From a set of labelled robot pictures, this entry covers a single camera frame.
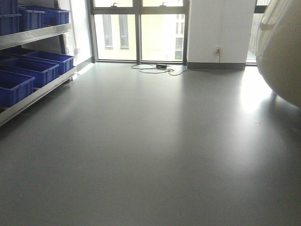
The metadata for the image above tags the white plastic bin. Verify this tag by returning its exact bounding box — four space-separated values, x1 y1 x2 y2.
256 0 301 107

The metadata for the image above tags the steel shelf with crates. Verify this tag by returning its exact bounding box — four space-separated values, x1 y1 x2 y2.
0 0 77 125

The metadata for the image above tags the black power adapter on floor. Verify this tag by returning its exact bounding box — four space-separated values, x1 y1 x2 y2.
156 64 167 70

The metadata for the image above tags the blue crate lower back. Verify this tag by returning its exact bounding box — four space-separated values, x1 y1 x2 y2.
24 51 74 75

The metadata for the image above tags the blue crate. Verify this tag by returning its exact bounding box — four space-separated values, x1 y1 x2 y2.
0 71 35 107
24 51 74 75
18 8 45 32
25 5 70 25
0 58 59 88
0 0 21 36

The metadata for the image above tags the blue crate lower middle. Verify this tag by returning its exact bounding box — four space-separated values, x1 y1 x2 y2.
0 58 59 88

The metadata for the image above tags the blue crate upper back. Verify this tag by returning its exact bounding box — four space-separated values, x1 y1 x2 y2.
25 5 70 25

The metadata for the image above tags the blue crate lower front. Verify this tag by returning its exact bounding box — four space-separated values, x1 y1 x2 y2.
0 71 35 107

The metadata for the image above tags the blue crate upper middle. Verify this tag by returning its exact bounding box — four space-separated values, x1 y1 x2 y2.
18 8 45 32

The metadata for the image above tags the blue crate upper front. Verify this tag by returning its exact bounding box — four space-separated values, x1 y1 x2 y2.
0 0 21 36

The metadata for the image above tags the grey cable on floor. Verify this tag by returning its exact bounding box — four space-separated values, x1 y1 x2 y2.
131 63 174 74

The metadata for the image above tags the window frame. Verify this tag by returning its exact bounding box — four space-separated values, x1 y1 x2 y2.
87 0 269 68

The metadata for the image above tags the wall power socket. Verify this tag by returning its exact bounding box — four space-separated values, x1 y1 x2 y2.
214 46 222 57

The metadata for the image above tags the orange cable on floor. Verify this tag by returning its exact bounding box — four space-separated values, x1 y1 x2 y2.
168 49 222 76

